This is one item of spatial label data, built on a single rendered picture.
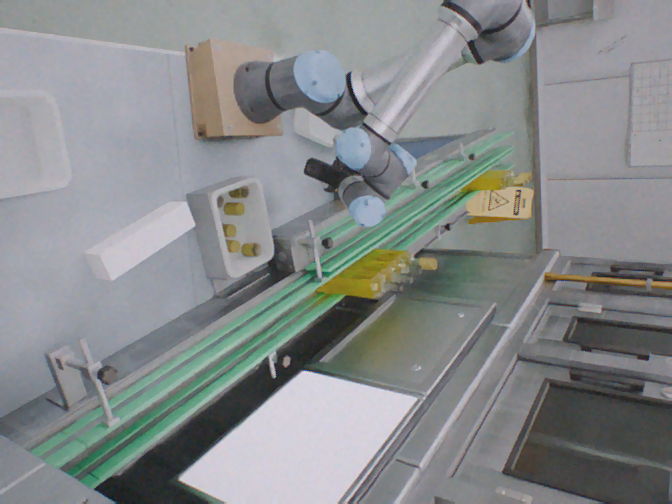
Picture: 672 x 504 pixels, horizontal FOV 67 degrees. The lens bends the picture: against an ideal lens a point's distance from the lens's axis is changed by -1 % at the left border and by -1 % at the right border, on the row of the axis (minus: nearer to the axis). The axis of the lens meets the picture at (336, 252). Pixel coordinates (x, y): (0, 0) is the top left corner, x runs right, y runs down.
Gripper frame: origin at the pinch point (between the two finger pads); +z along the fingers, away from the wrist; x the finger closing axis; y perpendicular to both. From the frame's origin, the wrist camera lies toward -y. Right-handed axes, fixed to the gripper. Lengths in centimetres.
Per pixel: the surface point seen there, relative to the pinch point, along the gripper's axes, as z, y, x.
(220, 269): -23.3, -26.3, -25.7
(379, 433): -70, 3, -31
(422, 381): -57, 18, -29
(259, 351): -41, -16, -36
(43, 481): -98, -51, -7
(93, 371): -65, -50, -23
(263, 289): -23.9, -14.6, -29.8
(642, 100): 355, 460, 35
